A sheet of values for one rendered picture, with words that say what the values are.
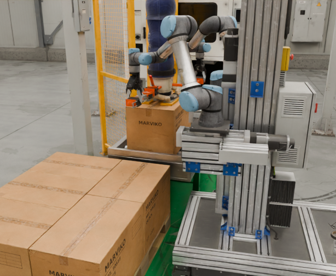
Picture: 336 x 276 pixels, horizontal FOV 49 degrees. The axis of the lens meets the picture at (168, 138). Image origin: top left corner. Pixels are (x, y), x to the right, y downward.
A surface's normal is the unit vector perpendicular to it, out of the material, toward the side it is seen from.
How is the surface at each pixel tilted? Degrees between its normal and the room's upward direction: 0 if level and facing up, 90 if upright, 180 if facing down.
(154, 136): 90
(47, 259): 90
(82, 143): 90
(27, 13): 90
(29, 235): 0
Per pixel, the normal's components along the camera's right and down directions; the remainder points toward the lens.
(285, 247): 0.00, -0.94
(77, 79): -0.29, 0.32
